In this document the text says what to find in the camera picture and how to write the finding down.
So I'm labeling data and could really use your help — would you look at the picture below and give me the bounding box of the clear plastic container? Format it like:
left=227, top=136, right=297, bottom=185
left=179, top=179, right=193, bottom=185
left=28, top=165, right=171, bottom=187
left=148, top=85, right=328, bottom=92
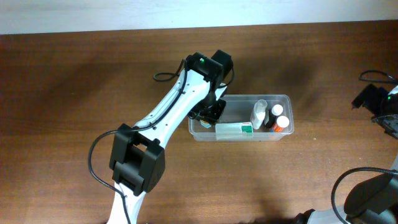
left=188, top=95, right=294, bottom=141

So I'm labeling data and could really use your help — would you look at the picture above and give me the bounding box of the orange tube white cap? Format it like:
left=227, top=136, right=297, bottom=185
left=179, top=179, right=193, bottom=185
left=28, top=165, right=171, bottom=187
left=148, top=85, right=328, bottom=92
left=270, top=116, right=290, bottom=133

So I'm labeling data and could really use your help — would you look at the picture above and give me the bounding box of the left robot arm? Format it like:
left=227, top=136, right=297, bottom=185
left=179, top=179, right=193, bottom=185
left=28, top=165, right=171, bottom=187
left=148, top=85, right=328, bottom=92
left=108, top=50, right=234, bottom=223

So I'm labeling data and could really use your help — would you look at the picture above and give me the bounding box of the white Panadol box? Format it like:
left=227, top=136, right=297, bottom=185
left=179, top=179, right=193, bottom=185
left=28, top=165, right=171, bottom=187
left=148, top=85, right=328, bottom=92
left=215, top=122, right=253, bottom=141

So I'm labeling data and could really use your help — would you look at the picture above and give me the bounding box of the white spray bottle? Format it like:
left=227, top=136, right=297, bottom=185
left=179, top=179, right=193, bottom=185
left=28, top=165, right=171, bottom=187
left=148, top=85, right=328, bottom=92
left=250, top=100, right=267, bottom=129

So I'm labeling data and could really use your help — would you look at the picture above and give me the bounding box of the small jar gold lid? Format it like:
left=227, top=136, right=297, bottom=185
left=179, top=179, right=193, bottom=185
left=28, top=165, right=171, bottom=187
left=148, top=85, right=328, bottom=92
left=200, top=120, right=212, bottom=128

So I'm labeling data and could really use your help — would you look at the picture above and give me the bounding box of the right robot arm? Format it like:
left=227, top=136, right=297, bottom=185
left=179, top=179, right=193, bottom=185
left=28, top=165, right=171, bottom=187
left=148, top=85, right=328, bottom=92
left=292, top=84, right=397, bottom=224

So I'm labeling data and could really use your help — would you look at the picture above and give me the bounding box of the dark bottle white cap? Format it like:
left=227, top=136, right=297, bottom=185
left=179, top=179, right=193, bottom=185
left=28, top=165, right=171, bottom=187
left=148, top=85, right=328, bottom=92
left=264, top=104, right=284, bottom=128

